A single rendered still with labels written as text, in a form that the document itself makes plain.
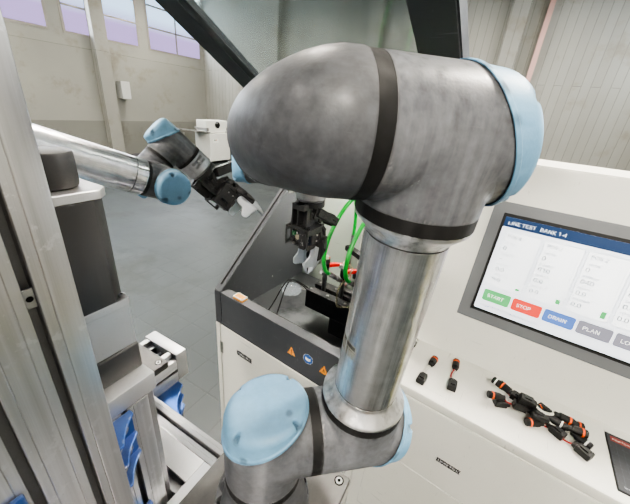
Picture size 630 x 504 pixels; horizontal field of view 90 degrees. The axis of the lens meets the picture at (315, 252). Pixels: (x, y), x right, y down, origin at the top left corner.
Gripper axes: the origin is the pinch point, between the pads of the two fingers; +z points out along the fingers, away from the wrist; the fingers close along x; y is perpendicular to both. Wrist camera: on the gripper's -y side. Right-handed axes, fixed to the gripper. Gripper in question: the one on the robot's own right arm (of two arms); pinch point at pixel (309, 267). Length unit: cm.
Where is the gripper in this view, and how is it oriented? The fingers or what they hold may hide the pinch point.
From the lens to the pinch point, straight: 88.0
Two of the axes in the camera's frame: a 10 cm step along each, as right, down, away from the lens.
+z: -0.8, 9.1, 4.2
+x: 8.1, 3.1, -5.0
